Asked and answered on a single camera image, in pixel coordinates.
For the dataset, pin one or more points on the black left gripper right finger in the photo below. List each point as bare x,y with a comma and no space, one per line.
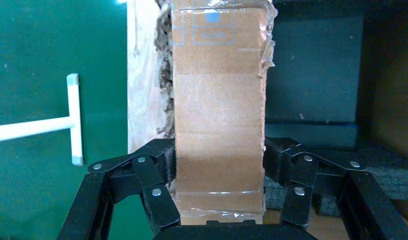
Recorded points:
298,198

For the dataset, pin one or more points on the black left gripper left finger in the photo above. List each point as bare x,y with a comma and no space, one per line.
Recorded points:
157,198

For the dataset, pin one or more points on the small taped cardboard box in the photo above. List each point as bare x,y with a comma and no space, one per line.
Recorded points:
217,116

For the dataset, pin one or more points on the black foam insert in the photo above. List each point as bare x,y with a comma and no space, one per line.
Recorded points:
383,182

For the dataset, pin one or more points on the white metal frame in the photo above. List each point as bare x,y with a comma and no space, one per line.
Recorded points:
74,116

